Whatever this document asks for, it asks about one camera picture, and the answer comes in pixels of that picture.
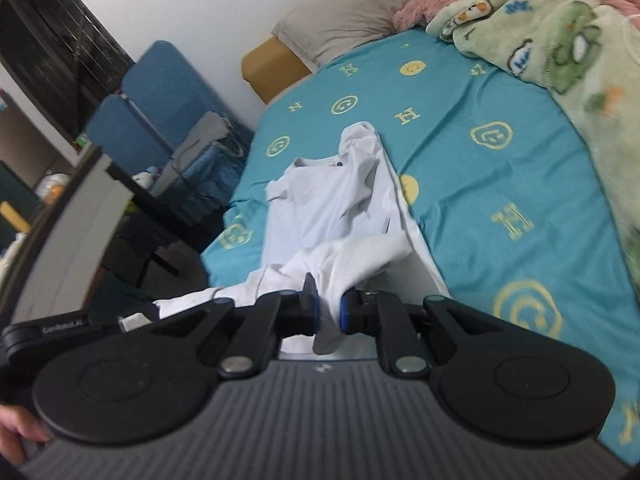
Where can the grey cloth on chair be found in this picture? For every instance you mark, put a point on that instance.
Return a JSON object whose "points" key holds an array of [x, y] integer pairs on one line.
{"points": [[210, 130]]}

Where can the white desk top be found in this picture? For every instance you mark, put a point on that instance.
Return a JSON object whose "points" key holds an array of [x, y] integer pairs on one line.
{"points": [[54, 268]]}

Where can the teal patterned bed sheet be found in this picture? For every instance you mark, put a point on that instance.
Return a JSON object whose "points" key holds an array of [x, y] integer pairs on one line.
{"points": [[498, 181]]}

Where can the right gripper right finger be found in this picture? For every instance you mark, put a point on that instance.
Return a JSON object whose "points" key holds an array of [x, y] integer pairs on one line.
{"points": [[412, 339]]}

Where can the grey pillow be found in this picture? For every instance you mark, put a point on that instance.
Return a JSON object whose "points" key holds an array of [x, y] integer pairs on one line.
{"points": [[319, 31]]}

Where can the dark window frame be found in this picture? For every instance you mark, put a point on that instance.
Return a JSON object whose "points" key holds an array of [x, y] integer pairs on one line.
{"points": [[62, 58]]}

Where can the white t-shirt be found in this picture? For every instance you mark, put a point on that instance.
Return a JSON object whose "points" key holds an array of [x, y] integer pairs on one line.
{"points": [[342, 220]]}

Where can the green cartoon fleece blanket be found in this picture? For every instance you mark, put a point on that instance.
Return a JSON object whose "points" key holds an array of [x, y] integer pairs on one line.
{"points": [[586, 54]]}

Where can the mustard yellow headboard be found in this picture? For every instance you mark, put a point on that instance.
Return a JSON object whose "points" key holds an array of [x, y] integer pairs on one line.
{"points": [[272, 68]]}

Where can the person's left hand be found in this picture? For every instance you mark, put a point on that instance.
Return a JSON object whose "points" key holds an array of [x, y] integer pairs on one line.
{"points": [[16, 424]]}

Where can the black desk leg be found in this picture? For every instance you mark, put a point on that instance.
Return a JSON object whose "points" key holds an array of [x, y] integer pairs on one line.
{"points": [[154, 225]]}

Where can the white plush toy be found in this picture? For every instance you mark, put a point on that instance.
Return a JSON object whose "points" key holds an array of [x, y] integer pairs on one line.
{"points": [[144, 179]]}

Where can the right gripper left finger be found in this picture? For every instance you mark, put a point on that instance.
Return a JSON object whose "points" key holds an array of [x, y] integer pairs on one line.
{"points": [[241, 341]]}

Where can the blue folding chair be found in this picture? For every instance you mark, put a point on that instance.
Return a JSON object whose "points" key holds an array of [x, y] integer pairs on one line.
{"points": [[160, 100]]}

